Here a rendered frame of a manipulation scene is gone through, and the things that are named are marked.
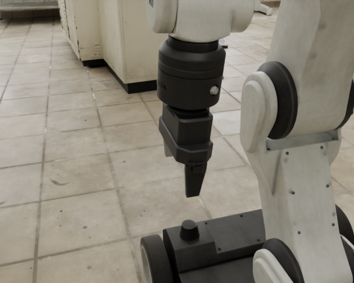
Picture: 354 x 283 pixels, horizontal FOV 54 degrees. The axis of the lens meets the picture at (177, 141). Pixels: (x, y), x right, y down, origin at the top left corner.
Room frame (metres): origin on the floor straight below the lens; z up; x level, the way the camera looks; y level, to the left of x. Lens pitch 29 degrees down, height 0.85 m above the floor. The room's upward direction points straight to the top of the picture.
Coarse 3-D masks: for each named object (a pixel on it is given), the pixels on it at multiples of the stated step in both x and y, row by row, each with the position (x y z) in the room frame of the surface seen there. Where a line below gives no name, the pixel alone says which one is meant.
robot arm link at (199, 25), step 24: (192, 0) 0.41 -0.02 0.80; (216, 0) 0.42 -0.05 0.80; (240, 0) 0.43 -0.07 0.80; (192, 24) 0.41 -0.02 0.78; (216, 24) 0.42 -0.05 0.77; (240, 24) 0.44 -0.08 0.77; (168, 48) 0.43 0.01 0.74; (192, 48) 0.42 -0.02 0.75; (216, 48) 0.44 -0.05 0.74; (168, 72) 0.42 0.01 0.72; (192, 72) 0.41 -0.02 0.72; (216, 72) 0.42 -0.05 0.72
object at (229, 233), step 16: (192, 224) 0.66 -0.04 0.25; (208, 224) 0.73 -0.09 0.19; (224, 224) 0.73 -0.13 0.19; (240, 224) 0.73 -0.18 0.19; (256, 224) 0.73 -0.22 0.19; (176, 240) 0.64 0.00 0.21; (192, 240) 0.64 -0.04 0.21; (208, 240) 0.64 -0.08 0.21; (224, 240) 0.67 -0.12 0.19; (240, 240) 0.67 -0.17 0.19; (256, 240) 0.67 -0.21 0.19; (176, 256) 0.60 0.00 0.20; (192, 256) 0.61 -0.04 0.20; (208, 256) 0.61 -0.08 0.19; (224, 256) 0.62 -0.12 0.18; (240, 256) 0.63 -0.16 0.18; (176, 272) 0.59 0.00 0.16; (192, 272) 0.58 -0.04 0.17; (208, 272) 0.58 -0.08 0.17; (224, 272) 0.58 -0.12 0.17; (240, 272) 0.58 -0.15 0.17
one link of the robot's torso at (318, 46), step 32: (288, 0) 0.59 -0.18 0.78; (320, 0) 0.51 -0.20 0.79; (352, 0) 0.53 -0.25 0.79; (288, 32) 0.59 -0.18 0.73; (320, 32) 0.52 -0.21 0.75; (352, 32) 0.54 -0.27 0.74; (288, 64) 0.57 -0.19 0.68; (320, 64) 0.54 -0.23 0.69; (352, 64) 0.56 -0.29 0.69; (288, 96) 0.54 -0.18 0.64; (320, 96) 0.54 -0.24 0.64; (352, 96) 0.56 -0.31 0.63; (288, 128) 0.53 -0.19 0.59; (320, 128) 0.56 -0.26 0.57
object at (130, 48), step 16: (112, 0) 2.34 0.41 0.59; (128, 0) 2.23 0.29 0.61; (144, 0) 2.27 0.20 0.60; (112, 16) 2.37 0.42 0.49; (128, 16) 2.23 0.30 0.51; (144, 16) 2.27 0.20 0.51; (112, 32) 2.41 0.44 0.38; (128, 32) 2.23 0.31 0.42; (144, 32) 2.27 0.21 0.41; (112, 48) 2.46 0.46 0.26; (128, 48) 2.22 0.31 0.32; (144, 48) 2.27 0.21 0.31; (112, 64) 2.50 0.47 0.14; (128, 64) 2.22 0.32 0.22; (144, 64) 2.26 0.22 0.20; (128, 80) 2.22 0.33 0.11; (144, 80) 2.26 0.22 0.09
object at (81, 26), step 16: (64, 0) 3.36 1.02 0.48; (80, 0) 2.80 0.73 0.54; (96, 0) 2.85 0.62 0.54; (64, 16) 3.55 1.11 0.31; (80, 16) 2.79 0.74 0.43; (96, 16) 2.84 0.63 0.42; (64, 32) 3.75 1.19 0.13; (80, 32) 2.79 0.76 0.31; (96, 32) 2.84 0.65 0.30; (80, 48) 2.78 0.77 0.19; (96, 48) 2.83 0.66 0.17; (96, 64) 2.85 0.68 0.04
